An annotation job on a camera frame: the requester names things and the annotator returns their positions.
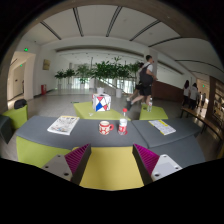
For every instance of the red-capped clear water bottle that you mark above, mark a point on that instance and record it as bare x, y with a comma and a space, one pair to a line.
123, 125

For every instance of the person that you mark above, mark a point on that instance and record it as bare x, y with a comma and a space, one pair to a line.
193, 93
146, 78
137, 76
203, 98
185, 91

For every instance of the large lime green table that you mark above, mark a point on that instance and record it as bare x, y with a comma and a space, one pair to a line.
83, 111

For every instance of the wooden shelf unit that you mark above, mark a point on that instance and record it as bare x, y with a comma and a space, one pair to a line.
216, 100

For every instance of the wooden bench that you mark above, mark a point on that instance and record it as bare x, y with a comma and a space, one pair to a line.
203, 121

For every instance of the dark grey seat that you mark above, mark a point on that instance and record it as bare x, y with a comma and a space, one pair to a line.
6, 128

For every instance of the small lime green table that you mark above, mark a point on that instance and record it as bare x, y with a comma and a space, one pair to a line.
156, 114

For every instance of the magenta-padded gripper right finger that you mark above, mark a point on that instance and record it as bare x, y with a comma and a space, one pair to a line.
165, 166

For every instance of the red blue white cube box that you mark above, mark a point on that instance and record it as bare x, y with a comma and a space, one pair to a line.
101, 102

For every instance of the yellow and white booklet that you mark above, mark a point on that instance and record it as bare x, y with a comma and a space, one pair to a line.
162, 127

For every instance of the lime green seat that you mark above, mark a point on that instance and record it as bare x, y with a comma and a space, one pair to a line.
16, 118

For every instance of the white printed magazine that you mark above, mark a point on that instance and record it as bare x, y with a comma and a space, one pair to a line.
63, 125

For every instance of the red and white mug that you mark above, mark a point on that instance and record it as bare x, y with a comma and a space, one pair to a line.
105, 128

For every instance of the potted green plants group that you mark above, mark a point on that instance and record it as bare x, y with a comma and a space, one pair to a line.
103, 71

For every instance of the black bag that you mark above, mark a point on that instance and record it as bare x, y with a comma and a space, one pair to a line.
20, 104

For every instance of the small clear water bottle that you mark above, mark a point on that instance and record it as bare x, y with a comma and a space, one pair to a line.
149, 106

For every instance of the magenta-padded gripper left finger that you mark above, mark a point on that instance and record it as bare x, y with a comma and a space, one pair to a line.
57, 166

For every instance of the yellowish wall plaque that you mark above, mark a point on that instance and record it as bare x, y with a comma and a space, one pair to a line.
46, 64

